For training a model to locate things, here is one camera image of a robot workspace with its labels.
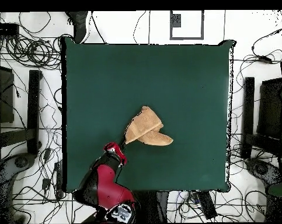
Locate tan terry towel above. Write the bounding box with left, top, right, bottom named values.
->
left=124, top=106, right=174, bottom=147

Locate black power adapter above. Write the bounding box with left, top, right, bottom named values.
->
left=41, top=178, right=51, bottom=191
left=257, top=55, right=273, bottom=64

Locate black chair seat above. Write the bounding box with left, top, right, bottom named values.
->
left=257, top=78, right=282, bottom=141

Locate black metal stand foot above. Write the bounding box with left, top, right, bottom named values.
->
left=240, top=76, right=282, bottom=159
left=0, top=69, right=43, bottom=155

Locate black power strip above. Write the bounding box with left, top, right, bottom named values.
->
left=196, top=190, right=218, bottom=221
left=54, top=160, right=64, bottom=199

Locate coil of black cables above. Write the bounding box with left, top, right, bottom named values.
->
left=5, top=33, right=62, bottom=71

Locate grey swivel chair base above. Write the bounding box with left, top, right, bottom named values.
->
left=0, top=152, right=37, bottom=223
left=244, top=157, right=282, bottom=187

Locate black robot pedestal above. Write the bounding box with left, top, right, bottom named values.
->
left=133, top=190, right=169, bottom=223

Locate black flat box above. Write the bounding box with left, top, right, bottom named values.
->
left=0, top=22, right=20, bottom=37

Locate dark green table cloth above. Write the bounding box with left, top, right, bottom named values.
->
left=61, top=37, right=236, bottom=193

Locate black cabinet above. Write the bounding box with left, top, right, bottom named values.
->
left=0, top=64, right=15, bottom=124

